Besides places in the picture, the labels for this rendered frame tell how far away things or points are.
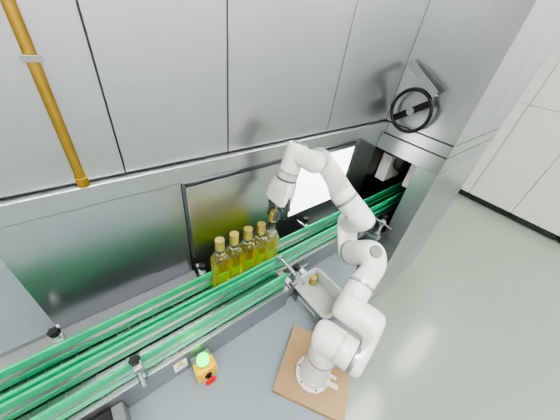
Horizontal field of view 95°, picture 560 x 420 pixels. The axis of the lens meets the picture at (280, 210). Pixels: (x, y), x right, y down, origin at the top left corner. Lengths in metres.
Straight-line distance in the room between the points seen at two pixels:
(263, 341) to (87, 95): 0.98
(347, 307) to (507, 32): 1.17
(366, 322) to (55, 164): 0.90
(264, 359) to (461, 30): 1.54
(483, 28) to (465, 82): 0.19
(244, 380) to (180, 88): 0.97
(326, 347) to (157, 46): 0.89
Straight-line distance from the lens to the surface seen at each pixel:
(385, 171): 1.80
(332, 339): 0.83
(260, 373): 1.12
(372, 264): 0.88
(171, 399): 1.12
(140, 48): 0.76
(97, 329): 1.06
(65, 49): 0.74
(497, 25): 1.45
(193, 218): 0.97
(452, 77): 1.48
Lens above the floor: 1.80
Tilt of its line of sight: 37 degrees down
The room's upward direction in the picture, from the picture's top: 8 degrees clockwise
